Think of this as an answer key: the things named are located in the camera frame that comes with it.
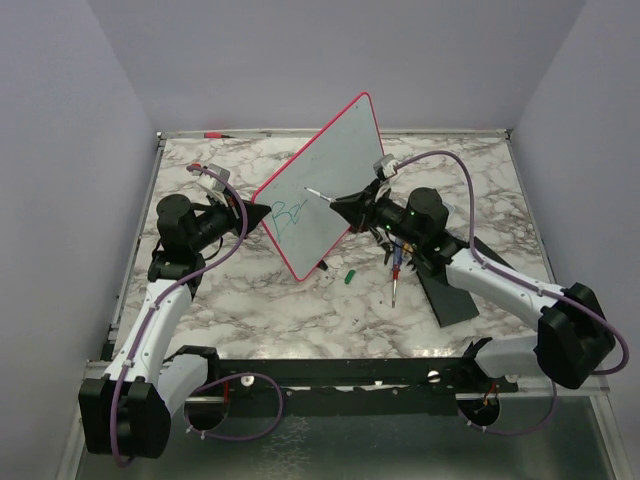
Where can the green marker cap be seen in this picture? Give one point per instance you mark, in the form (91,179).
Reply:
(349,277)

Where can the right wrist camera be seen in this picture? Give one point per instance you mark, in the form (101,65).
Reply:
(386,169)

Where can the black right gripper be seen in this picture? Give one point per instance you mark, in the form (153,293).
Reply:
(359,208)

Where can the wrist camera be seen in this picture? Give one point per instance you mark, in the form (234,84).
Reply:
(215,190)
(386,169)

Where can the red marker at wall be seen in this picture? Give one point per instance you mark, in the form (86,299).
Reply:
(216,135)

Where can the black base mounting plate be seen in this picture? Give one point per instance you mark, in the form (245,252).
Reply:
(341,387)

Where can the black flat box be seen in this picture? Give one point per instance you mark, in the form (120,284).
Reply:
(449,304)

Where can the pink framed whiteboard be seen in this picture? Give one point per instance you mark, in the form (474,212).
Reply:
(337,161)

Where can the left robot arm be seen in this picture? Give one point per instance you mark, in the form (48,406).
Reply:
(127,411)

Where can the black network switch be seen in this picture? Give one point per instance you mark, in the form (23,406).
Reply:
(487,252)

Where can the green whiteboard marker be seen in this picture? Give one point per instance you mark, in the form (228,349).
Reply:
(319,194)

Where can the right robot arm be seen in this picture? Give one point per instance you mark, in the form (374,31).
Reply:
(570,336)

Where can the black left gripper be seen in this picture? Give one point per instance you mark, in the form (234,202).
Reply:
(254,214)

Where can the aluminium frame rail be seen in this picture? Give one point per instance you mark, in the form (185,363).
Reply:
(540,385)

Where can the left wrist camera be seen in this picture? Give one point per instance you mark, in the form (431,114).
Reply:
(215,190)

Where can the blue transparent screwdriver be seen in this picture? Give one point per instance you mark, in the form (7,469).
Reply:
(396,267)

